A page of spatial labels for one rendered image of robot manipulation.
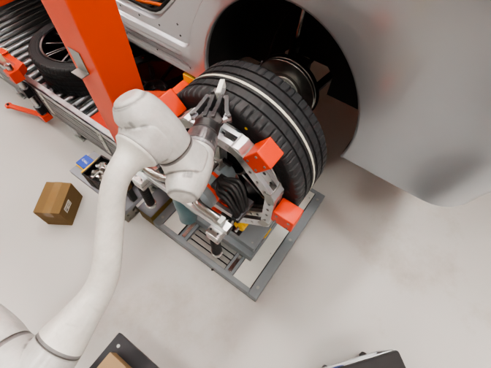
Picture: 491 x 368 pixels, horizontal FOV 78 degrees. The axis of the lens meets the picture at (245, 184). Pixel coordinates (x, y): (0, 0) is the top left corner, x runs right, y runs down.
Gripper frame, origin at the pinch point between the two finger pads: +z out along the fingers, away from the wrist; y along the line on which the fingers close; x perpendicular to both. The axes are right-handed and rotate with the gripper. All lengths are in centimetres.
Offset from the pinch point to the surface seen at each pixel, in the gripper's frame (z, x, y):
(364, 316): -28, -132, 73
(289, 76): 44, -25, 18
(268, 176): -16.2, -21.7, 17.2
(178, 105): 1.1, -8.6, -17.0
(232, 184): -24.1, -17.2, 7.1
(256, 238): -4, -99, 7
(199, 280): -27, -119, -25
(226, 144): -14.5, -9.7, 3.8
